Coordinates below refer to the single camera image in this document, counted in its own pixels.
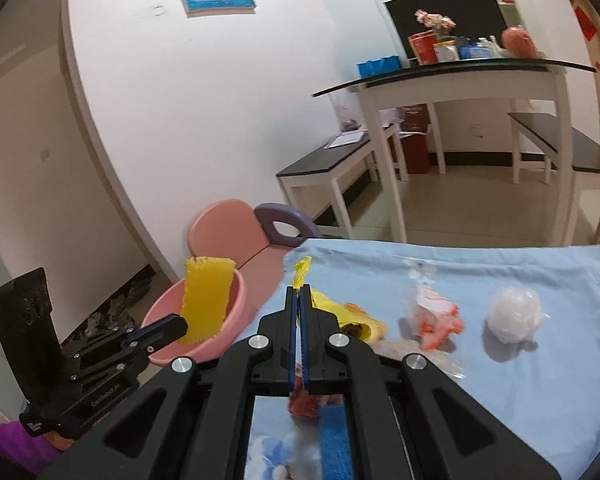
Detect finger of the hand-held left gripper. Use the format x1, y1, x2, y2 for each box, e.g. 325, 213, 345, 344
122, 312, 189, 357

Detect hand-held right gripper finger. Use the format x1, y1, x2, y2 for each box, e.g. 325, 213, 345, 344
40, 285, 299, 480
299, 285, 566, 480

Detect yellow snack wrapper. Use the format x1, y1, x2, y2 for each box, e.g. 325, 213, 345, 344
291, 256, 388, 343

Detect yellow cloth strip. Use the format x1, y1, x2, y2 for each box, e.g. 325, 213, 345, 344
180, 256, 234, 346

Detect pink plastic basin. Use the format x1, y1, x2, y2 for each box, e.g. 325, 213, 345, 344
141, 265, 245, 367

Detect red wrapper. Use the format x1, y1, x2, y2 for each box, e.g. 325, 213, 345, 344
287, 387, 342, 420

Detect person's left forearm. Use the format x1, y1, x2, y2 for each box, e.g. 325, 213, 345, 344
0, 419, 58, 477

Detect pile of shoes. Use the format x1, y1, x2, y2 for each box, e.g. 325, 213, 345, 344
62, 265, 156, 346

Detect pink purple child chair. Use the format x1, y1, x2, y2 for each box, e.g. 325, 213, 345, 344
187, 199, 326, 321

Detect small clear plastic wrapper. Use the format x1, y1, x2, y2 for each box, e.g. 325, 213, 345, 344
405, 257, 438, 281

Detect orange white wrapper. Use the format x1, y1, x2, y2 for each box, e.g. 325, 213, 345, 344
412, 287, 466, 351

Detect black-top white bench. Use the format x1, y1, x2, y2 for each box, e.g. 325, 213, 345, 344
276, 125, 408, 241
507, 112, 600, 246

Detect white paper sheet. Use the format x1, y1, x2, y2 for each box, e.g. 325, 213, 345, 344
324, 130, 368, 150

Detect light blue printed bedsheet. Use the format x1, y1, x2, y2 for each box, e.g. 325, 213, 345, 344
242, 237, 600, 480

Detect white crumpled plastic ball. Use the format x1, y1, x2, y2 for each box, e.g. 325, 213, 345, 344
485, 287, 551, 345

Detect red box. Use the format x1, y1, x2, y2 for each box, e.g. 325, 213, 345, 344
402, 104, 433, 175

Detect glass-top white table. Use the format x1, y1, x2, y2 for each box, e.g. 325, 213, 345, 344
312, 57, 597, 243

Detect red canister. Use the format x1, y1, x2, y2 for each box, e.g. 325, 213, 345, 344
407, 31, 441, 66

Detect white orange box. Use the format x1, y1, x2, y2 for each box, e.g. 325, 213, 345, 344
432, 41, 461, 63

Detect blue packet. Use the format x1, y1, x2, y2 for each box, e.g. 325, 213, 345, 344
457, 36, 491, 61

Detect pink flower bouquet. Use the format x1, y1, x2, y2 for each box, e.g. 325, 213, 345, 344
415, 9, 456, 41

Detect orange ball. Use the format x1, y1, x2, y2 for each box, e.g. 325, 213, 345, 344
501, 25, 537, 58

